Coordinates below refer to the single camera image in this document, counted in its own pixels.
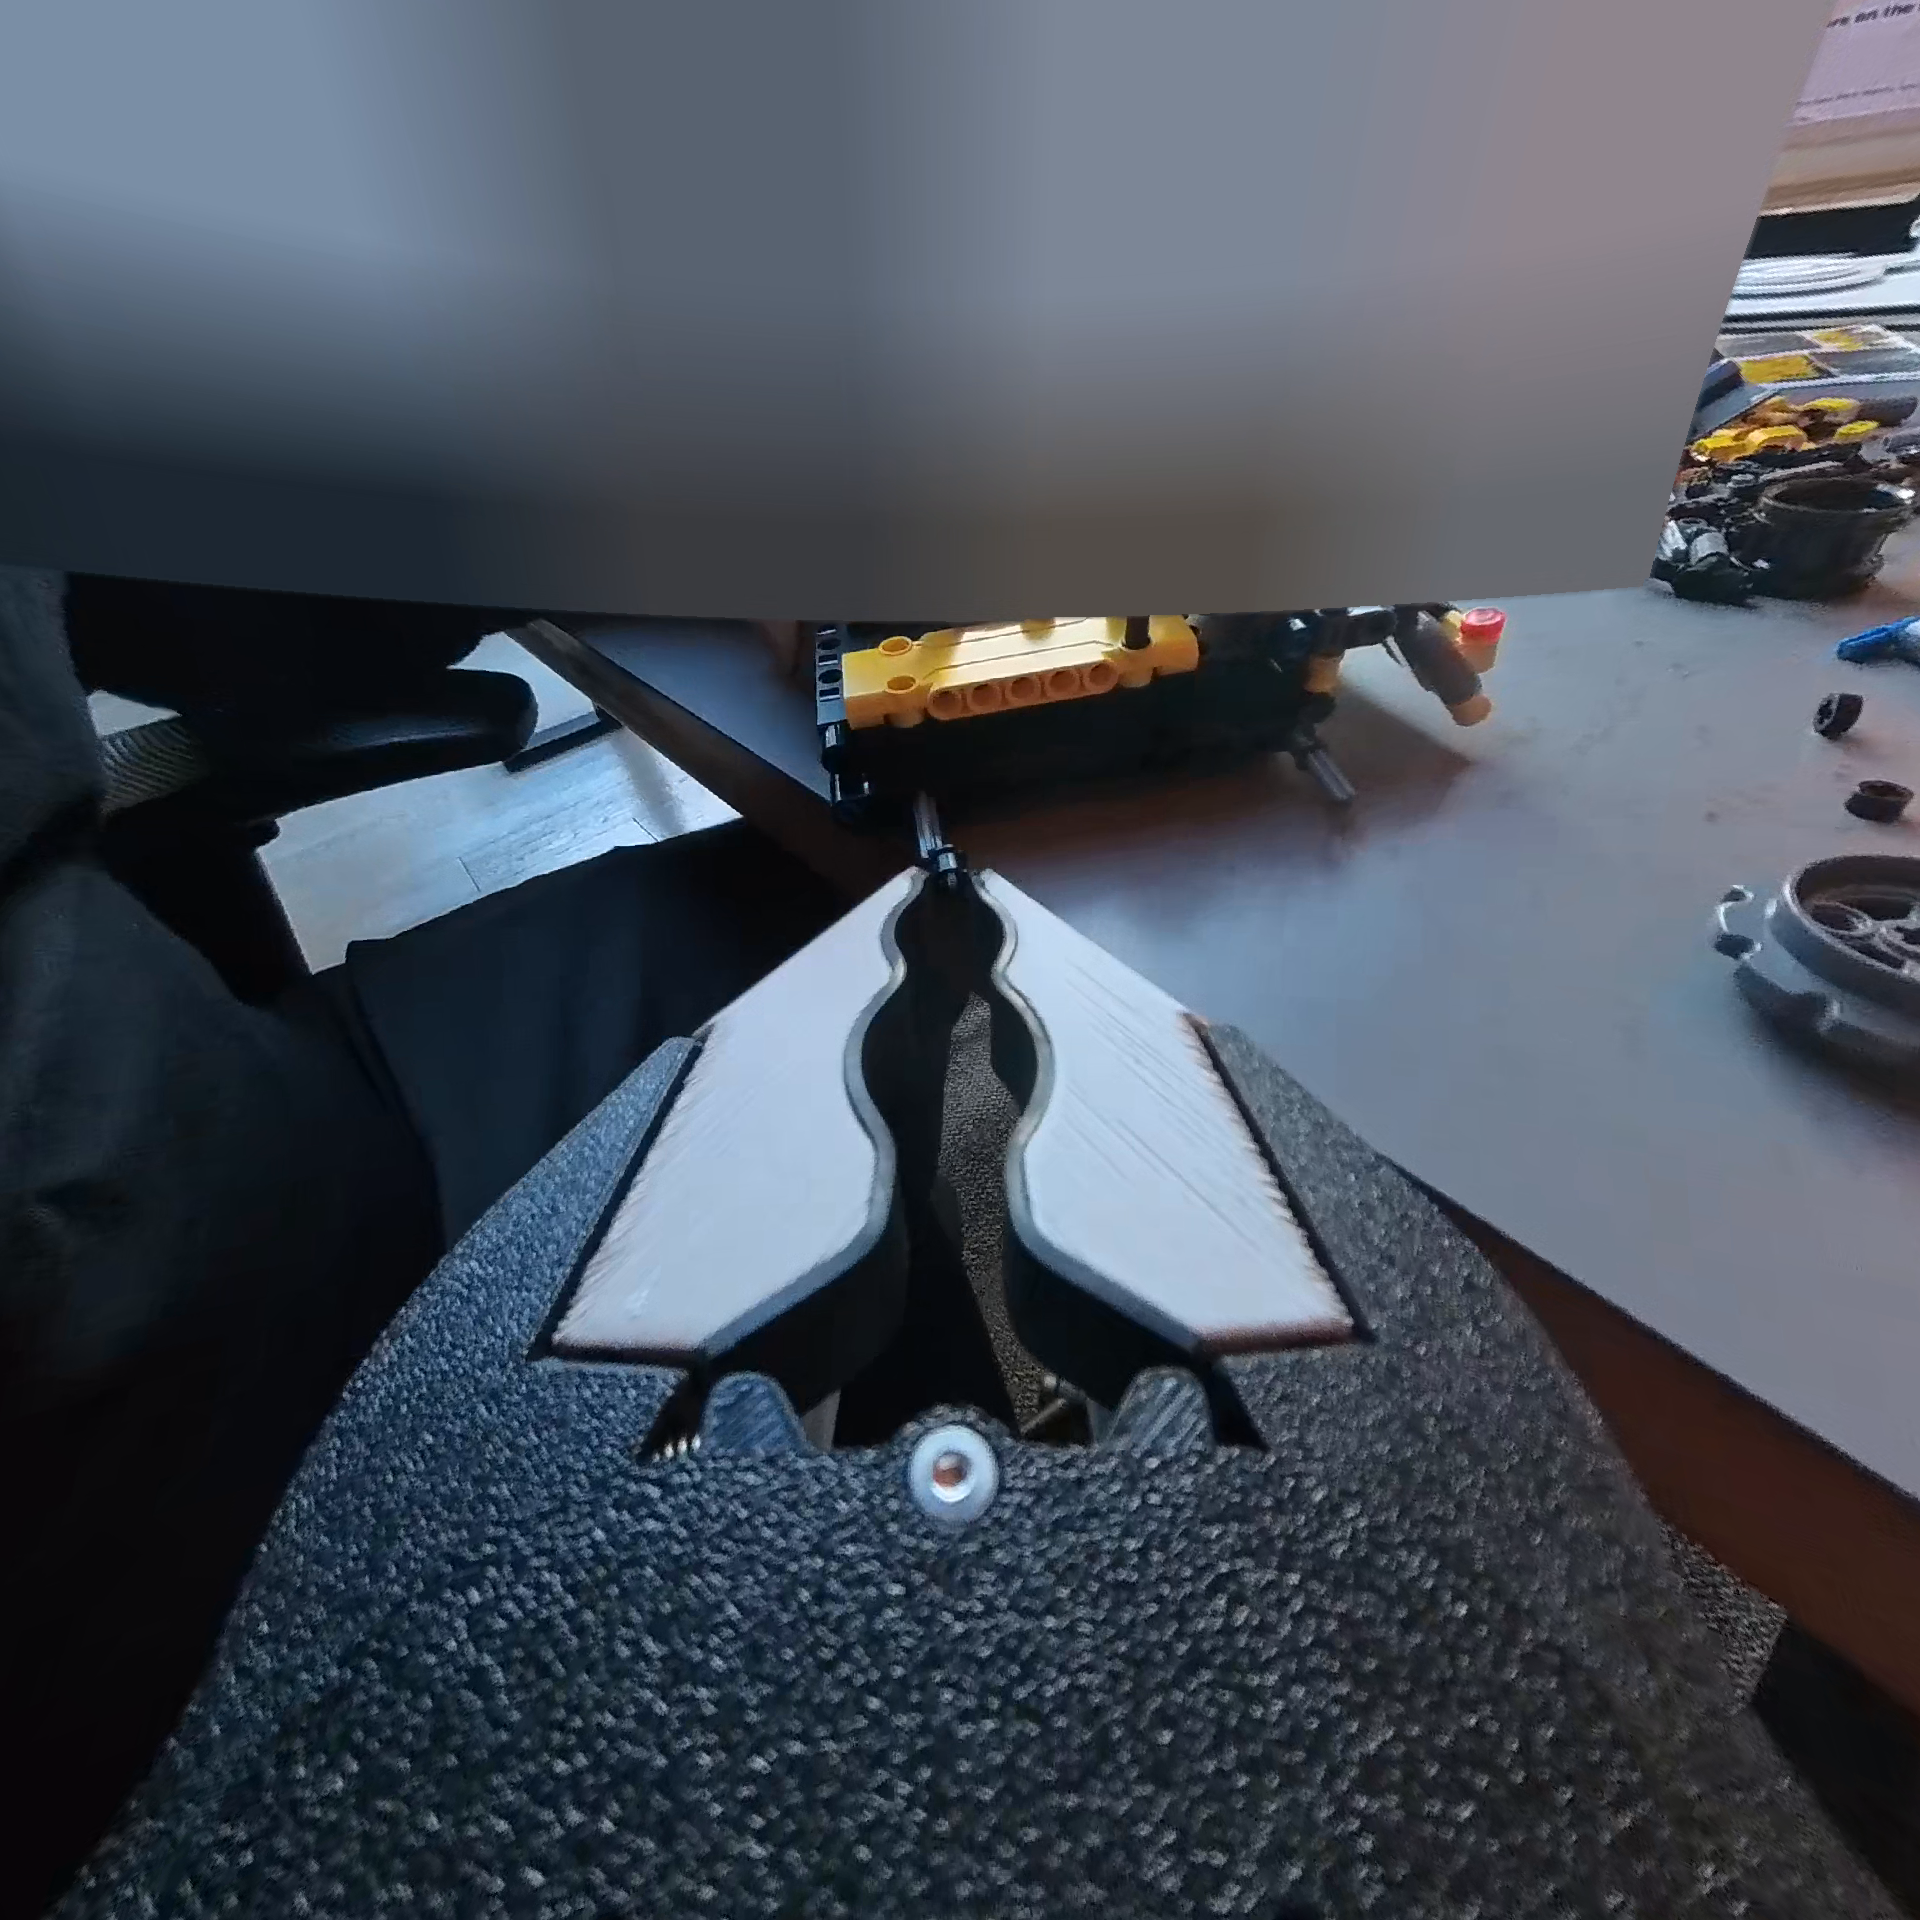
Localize pile of toy brick parts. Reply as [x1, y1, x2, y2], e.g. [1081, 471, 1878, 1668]
[1651, 322, 1920, 605]

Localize black toy tyre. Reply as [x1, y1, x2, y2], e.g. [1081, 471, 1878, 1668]
[1744, 471, 1918, 599]

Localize instruction booklet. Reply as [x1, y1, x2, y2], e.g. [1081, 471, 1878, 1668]
[1791, 0, 1920, 134]

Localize black toy axle pin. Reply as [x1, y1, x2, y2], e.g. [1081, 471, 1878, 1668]
[908, 790, 974, 902]

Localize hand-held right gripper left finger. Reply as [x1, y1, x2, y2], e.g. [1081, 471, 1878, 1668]
[549, 865, 924, 1365]

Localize black chair armrest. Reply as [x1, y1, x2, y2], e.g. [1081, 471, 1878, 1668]
[83, 668, 542, 818]

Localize grey toy wheel hub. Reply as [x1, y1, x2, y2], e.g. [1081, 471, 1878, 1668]
[1712, 853, 1920, 1106]

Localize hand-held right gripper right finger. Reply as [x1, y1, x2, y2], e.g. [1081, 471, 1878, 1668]
[979, 865, 1360, 1357]

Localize yellow toy brick vehicle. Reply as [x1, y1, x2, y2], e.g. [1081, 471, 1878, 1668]
[813, 604, 1508, 830]

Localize grey desk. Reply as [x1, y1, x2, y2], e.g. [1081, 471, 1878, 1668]
[510, 516, 1920, 1711]

